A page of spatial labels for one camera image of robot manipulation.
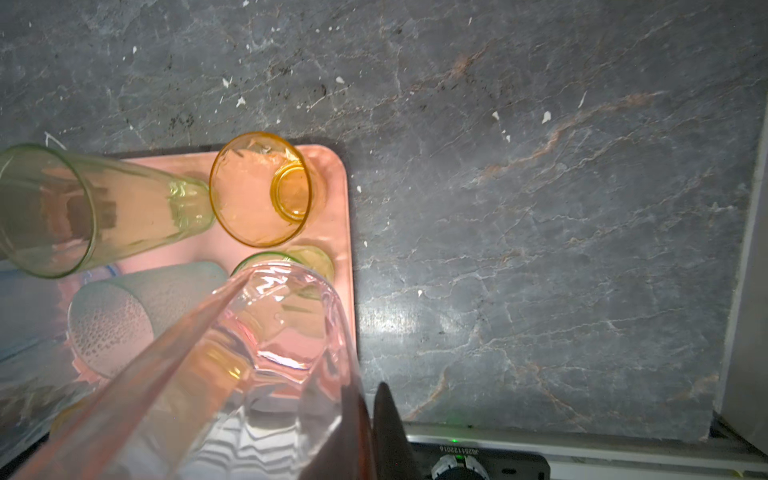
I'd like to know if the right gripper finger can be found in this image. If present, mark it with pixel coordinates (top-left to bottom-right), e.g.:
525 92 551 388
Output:
372 382 422 480

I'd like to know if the pink short glass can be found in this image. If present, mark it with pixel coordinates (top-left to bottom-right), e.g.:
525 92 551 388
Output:
17 262 375 479

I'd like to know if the green short glass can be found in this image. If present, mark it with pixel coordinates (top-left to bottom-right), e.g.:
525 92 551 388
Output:
232 245 335 283

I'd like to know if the yellow short glass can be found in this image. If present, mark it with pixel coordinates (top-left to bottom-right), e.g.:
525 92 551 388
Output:
209 132 327 248

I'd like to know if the teal tall glass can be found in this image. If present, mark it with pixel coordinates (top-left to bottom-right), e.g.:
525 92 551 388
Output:
68 262 229 378

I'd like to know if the blue tall glass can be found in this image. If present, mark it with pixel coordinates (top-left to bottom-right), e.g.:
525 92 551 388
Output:
1 260 119 427

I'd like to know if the green tall glass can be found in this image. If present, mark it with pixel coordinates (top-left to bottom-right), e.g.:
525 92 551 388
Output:
1 144 215 279

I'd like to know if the amber tall glass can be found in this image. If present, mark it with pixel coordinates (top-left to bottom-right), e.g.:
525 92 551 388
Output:
49 392 97 440

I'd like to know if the pink plastic tray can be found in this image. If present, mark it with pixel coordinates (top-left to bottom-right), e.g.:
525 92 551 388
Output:
53 145 356 420

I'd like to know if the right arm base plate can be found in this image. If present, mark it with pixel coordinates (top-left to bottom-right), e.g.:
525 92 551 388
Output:
411 443 551 480

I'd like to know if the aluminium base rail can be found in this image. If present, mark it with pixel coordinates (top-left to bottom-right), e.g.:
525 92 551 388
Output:
405 423 767 479

